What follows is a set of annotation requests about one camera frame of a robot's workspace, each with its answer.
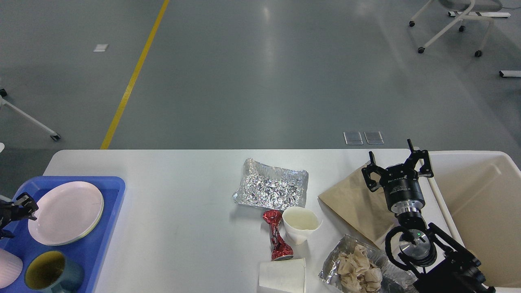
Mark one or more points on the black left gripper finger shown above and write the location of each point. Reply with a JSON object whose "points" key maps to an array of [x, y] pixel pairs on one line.
{"points": [[23, 207], [6, 234]]}

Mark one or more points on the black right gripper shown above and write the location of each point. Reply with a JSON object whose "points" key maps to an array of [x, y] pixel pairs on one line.
{"points": [[403, 192]]}

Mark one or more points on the pink plate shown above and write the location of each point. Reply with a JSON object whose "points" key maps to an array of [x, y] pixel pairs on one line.
{"points": [[67, 213]]}

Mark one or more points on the dark teal mug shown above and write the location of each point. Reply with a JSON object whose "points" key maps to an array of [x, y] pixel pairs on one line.
{"points": [[53, 272]]}

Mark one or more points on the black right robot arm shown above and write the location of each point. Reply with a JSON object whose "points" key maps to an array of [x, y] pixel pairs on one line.
{"points": [[439, 262]]}

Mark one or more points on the brown paper bag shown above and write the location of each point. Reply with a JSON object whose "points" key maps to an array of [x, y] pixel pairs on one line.
{"points": [[365, 211]]}

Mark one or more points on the white chair base left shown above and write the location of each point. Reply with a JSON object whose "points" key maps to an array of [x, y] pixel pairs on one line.
{"points": [[55, 136]]}

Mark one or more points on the light green plate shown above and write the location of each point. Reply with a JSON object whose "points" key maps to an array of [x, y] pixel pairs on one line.
{"points": [[94, 228]]}

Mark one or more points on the beige plastic bin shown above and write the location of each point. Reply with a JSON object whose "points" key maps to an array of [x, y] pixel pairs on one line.
{"points": [[482, 207]]}

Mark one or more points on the foil with crumpled tissue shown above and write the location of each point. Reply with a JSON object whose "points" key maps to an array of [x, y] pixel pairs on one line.
{"points": [[354, 266]]}

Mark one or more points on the crumpled white paper cup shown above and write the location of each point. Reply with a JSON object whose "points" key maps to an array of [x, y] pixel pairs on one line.
{"points": [[300, 223]]}

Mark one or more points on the crumpled aluminium foil sheet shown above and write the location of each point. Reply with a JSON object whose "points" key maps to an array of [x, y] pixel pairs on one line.
{"points": [[264, 186]]}

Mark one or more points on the red foil wrapper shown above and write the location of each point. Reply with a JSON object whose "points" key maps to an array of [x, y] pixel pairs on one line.
{"points": [[281, 251]]}

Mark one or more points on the white bar on floor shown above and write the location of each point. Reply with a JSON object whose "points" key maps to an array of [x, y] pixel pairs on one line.
{"points": [[510, 73]]}

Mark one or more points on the white paper cup lying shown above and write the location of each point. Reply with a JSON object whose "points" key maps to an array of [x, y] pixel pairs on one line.
{"points": [[282, 276]]}

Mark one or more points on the white office chair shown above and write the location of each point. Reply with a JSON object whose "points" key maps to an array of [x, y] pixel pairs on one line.
{"points": [[474, 10]]}

